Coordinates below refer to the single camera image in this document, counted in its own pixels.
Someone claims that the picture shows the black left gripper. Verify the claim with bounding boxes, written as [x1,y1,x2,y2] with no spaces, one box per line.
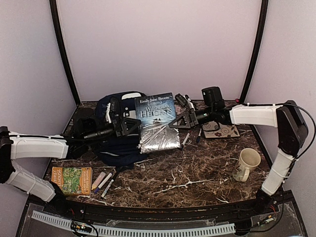
[83,117,142,146]

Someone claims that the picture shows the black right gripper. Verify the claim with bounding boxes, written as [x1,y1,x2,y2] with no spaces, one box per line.
[169,105,215,130]

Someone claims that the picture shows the dark blue Wuthering Heights book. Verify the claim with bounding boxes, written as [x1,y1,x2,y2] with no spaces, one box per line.
[135,92,181,154]

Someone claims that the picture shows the navy blue student backpack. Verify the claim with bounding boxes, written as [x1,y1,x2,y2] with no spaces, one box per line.
[70,91,147,168]

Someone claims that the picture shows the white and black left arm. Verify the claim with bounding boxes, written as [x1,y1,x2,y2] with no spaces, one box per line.
[0,117,141,215]

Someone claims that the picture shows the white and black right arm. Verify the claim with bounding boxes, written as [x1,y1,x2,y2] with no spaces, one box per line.
[169,99,314,196]

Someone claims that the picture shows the white marker red cap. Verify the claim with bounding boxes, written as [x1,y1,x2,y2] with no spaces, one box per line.
[181,132,190,146]

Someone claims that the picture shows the white marker blue cap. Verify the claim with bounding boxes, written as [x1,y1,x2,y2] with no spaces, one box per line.
[196,128,202,143]

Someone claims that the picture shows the floral patterned notebook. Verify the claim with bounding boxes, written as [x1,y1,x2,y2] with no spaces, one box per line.
[202,121,240,139]

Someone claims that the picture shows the white marker purple cap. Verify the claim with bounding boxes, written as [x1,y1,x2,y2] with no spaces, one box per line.
[94,173,113,194]

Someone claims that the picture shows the white marker black cap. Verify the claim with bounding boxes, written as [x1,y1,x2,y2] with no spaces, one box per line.
[101,167,121,198]

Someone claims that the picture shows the cream ceramic mug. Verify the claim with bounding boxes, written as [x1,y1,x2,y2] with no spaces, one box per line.
[233,148,261,182]

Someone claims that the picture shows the green Storey Treehouse book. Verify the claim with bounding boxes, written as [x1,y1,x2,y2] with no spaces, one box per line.
[51,167,93,196]

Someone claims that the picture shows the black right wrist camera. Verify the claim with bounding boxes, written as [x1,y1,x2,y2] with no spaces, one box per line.
[175,93,195,110]

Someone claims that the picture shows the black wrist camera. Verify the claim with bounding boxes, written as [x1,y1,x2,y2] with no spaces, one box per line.
[105,96,121,123]
[175,93,195,110]

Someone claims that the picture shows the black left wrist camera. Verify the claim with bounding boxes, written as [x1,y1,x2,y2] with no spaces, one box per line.
[105,96,121,123]

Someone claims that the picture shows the grey slotted cable duct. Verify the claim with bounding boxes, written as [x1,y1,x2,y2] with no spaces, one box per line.
[31,211,236,237]

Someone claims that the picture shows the black front table rail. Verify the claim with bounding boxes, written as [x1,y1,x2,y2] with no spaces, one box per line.
[27,191,294,224]

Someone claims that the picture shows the black right corner frame post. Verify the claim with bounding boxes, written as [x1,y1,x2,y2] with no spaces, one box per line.
[239,0,269,103]

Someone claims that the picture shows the black corner frame post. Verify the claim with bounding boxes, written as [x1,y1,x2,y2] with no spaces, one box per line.
[239,0,269,103]
[49,0,81,106]

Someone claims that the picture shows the black left corner frame post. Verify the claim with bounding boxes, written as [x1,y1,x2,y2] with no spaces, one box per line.
[49,0,81,106]

